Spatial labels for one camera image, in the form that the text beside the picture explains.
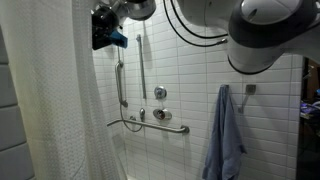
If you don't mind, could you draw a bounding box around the chrome valve with red mark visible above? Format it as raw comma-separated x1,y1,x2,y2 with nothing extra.
152,108,173,121

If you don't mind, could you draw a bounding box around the chrome hose outlet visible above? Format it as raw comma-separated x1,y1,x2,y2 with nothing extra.
138,107,147,123

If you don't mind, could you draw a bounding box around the chrome shower hose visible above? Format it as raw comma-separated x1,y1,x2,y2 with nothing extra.
116,44,145,133

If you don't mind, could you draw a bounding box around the wall mirror panel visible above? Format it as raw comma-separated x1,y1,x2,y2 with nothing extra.
296,49,320,180

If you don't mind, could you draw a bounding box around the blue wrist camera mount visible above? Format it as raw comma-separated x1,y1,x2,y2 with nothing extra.
109,30,129,48

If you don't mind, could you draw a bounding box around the white shower curtain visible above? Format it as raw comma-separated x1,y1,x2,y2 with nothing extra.
0,0,121,180

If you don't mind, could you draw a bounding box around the round chrome lever valve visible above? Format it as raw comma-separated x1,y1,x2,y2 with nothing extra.
153,85,168,100

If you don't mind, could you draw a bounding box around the tall chrome slide bar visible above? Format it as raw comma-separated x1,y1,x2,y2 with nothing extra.
135,33,148,100

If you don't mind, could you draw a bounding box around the L-shaped chrome grab bar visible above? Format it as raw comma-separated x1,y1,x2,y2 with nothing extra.
106,118,191,135

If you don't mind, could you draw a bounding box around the short chrome grab bar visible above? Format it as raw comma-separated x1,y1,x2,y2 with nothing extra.
114,60,129,108

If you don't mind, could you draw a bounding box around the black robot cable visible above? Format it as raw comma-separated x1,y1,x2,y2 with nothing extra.
162,0,229,48

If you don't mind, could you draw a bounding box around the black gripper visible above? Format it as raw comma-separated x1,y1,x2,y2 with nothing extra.
91,6,120,51

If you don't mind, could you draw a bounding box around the blue towel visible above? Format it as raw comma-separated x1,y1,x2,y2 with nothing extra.
201,84,248,180

